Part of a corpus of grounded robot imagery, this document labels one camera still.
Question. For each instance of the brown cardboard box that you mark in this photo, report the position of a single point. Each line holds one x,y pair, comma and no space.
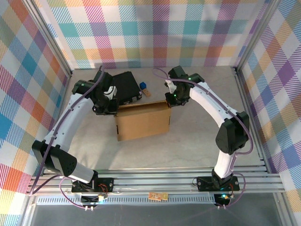
143,122

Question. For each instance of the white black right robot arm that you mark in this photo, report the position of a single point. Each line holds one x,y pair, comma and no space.
211,101

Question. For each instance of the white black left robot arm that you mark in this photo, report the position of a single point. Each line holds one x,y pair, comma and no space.
63,122

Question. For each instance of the black flat tray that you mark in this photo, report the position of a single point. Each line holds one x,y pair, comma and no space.
125,87

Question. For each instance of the small wooden block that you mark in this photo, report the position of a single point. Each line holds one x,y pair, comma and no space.
146,93

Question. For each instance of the small blue block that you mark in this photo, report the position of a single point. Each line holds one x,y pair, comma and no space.
143,85

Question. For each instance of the small orange circuit board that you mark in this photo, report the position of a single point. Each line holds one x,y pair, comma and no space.
157,196

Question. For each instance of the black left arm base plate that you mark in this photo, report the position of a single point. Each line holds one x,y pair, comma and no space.
105,184

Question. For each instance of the aluminium frame post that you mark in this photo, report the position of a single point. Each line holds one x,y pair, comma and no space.
256,35
48,35

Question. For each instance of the aluminium mounting rail beam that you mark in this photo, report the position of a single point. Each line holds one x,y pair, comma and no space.
152,181

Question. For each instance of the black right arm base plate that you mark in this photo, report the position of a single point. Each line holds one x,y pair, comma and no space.
204,182

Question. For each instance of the aluminium side floor rail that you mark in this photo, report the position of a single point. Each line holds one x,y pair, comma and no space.
261,153

